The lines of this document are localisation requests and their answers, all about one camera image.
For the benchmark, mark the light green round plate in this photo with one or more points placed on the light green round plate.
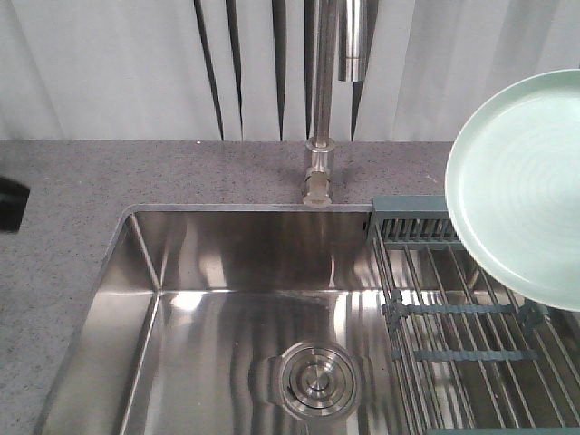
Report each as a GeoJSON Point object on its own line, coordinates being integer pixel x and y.
{"type": "Point", "coordinates": [512, 187]}

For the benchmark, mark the white pleated curtain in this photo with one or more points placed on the white pleated curtain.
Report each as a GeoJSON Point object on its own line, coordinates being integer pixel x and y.
{"type": "Point", "coordinates": [244, 70]}

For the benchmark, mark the round steel sink drain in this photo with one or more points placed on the round steel sink drain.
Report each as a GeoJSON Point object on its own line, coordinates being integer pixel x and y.
{"type": "Point", "coordinates": [315, 381]}

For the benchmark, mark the steel kitchen faucet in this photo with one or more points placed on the steel kitchen faucet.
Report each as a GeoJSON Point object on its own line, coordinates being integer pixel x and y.
{"type": "Point", "coordinates": [340, 52]}

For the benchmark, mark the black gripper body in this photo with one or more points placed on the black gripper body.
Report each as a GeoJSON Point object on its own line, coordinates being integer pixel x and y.
{"type": "Point", "coordinates": [14, 197]}

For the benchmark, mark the green wire dish rack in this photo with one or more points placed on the green wire dish rack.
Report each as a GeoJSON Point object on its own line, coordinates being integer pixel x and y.
{"type": "Point", "coordinates": [471, 356]}

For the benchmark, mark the stainless steel sink basin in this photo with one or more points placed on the stainless steel sink basin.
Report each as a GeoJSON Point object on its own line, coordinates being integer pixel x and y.
{"type": "Point", "coordinates": [191, 302]}

